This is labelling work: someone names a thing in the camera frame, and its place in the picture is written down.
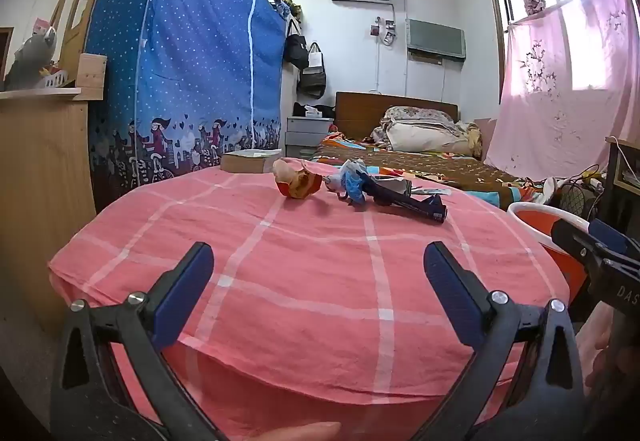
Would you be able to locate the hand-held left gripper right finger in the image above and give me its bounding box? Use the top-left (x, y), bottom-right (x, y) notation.
top-left (412, 241), bottom-right (586, 441)

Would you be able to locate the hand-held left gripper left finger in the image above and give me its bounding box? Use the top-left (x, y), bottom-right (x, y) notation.
top-left (50, 242), bottom-right (228, 441)

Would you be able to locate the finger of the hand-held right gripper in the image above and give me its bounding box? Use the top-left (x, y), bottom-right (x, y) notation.
top-left (551, 219), bottom-right (608, 272)
top-left (589, 219), bottom-right (640, 269)

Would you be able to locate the orange bucket with white rim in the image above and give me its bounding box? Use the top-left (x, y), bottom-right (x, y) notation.
top-left (506, 201), bottom-right (592, 304)

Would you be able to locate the dark navy sock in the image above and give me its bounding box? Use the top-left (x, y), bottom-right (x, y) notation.
top-left (356, 171), bottom-right (449, 225)

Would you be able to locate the blue grey sock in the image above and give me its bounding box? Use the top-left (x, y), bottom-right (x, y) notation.
top-left (324, 159), bottom-right (372, 208)

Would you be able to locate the red yellow sock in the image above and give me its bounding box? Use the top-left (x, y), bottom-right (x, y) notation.
top-left (272, 158), bottom-right (323, 199)

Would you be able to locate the person's right hand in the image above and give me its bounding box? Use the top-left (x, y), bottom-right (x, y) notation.
top-left (575, 306), bottom-right (615, 389)

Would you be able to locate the person's left hand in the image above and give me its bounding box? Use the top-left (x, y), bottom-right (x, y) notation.
top-left (248, 421), bottom-right (342, 441)

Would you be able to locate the black electric fan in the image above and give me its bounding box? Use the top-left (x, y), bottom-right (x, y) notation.
top-left (552, 181), bottom-right (603, 224)

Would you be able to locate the dark wooden desk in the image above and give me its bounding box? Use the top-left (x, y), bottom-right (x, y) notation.
top-left (602, 136), bottom-right (640, 242)

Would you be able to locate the pink checked blanket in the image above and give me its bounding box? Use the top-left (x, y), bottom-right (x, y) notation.
top-left (47, 160), bottom-right (571, 441)

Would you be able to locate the colourful patterned bedspread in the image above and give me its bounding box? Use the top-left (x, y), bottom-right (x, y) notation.
top-left (309, 131), bottom-right (546, 210)

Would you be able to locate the pink hanging sheet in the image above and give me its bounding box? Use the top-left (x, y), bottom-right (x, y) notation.
top-left (484, 0), bottom-right (640, 182)

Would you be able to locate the brown cardboard box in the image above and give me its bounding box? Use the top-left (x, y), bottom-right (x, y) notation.
top-left (220, 149), bottom-right (283, 174)

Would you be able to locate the cream folded quilt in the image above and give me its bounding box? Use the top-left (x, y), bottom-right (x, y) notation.
top-left (371, 121), bottom-right (483, 158)

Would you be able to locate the wooden cabinet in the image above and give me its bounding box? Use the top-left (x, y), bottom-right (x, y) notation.
top-left (0, 88), bottom-right (98, 337)

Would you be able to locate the folded floral quilt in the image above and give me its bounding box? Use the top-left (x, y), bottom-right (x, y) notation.
top-left (382, 107), bottom-right (456, 132)

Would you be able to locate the grey bedside cabinet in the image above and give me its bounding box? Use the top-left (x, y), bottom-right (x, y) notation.
top-left (286, 116), bottom-right (335, 159)

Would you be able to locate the brown wooden headboard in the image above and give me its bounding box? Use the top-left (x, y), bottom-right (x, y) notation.
top-left (335, 92), bottom-right (459, 139)

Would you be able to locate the dark cloth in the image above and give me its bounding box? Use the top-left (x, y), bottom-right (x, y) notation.
top-left (292, 102), bottom-right (337, 119)

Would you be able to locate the green cloth covered television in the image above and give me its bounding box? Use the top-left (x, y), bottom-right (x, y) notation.
top-left (406, 19), bottom-right (467, 66)

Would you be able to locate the blue dotted cloth wardrobe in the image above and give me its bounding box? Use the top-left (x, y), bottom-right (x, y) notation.
top-left (82, 0), bottom-right (288, 212)

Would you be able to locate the white plastic basket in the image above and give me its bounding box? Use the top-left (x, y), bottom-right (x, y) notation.
top-left (37, 69), bottom-right (68, 88)

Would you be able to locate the grey hanging tote bag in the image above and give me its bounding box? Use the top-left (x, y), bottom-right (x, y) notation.
top-left (297, 42), bottom-right (327, 98)

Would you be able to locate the black hanging bag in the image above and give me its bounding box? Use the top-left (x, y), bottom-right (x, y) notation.
top-left (284, 19), bottom-right (311, 70)

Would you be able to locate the grey plush parrot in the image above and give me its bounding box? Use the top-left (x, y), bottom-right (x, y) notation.
top-left (4, 23), bottom-right (58, 92)

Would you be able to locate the yellow cable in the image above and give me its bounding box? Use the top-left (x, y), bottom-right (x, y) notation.
top-left (565, 165), bottom-right (608, 189)

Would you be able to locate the white cable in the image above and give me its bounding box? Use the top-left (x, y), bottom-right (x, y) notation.
top-left (612, 137), bottom-right (640, 182)

